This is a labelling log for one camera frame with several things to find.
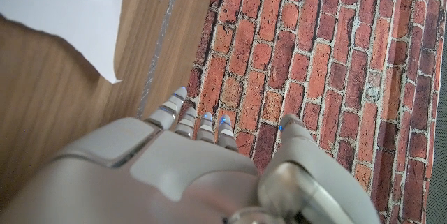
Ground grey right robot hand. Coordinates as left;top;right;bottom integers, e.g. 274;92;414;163
0;86;382;224

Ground white cloth strip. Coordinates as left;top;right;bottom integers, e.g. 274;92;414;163
0;0;131;84

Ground grey tape outline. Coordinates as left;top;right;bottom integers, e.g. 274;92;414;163
136;0;184;119

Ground red brick printed backdrop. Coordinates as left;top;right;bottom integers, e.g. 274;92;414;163
186;0;447;224

